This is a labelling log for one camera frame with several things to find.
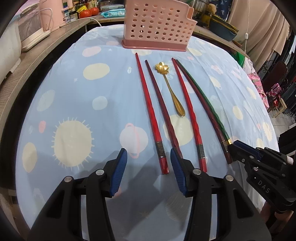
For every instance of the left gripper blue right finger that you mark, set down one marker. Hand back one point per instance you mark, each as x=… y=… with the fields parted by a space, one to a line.
x=178 y=171

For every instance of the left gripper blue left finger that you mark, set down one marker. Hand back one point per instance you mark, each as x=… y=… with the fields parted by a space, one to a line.
x=117 y=170

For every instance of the dark brown-red chopstick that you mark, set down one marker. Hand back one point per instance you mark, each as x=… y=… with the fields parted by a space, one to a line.
x=169 y=126

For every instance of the dark red chopstick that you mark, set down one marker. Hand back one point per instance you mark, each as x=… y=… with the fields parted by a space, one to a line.
x=222 y=142

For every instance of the bright red chopstick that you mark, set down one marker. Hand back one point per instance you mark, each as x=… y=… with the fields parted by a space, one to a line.
x=152 y=118

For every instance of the green chopstick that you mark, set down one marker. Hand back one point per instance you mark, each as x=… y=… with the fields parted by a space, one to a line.
x=208 y=103

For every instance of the light blue patterned tablecloth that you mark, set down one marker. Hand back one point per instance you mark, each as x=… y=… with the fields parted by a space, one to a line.
x=91 y=104

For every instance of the gold flower spoon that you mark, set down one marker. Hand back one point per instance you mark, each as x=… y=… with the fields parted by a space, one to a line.
x=163 y=69

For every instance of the pink floral cloth pile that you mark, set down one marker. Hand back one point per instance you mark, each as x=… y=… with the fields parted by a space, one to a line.
x=254 y=77

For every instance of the pink perforated utensil basket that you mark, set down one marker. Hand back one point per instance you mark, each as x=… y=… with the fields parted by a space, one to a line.
x=158 y=25

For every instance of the stacked yellow blue bowls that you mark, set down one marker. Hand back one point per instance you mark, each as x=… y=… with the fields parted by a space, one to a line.
x=219 y=27

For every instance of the beige hanging curtain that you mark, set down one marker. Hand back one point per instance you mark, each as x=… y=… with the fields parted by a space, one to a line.
x=263 y=29

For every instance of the loofah sponge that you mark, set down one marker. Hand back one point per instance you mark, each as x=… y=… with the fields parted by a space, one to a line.
x=211 y=8

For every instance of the blue wet wipes pack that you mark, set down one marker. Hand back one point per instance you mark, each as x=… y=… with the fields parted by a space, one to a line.
x=113 y=13

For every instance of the red tomato front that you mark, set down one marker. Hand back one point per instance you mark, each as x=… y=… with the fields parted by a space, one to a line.
x=85 y=14

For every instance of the red tomato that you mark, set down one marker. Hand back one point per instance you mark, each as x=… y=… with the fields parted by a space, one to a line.
x=85 y=14
x=94 y=11

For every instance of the red tomato back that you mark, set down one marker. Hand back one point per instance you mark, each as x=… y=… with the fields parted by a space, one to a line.
x=94 y=11

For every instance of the white glass blender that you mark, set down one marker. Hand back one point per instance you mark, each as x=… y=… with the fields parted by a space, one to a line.
x=30 y=27

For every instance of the clear food container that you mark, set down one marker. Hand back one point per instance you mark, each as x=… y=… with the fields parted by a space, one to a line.
x=111 y=7

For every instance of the white blue storage bin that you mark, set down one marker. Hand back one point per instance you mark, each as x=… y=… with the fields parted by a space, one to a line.
x=10 y=50

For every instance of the yellow snack packet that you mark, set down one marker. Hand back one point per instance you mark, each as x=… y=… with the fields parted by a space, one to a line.
x=82 y=8

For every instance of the pink electric kettle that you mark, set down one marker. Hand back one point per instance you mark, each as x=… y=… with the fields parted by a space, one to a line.
x=51 y=14

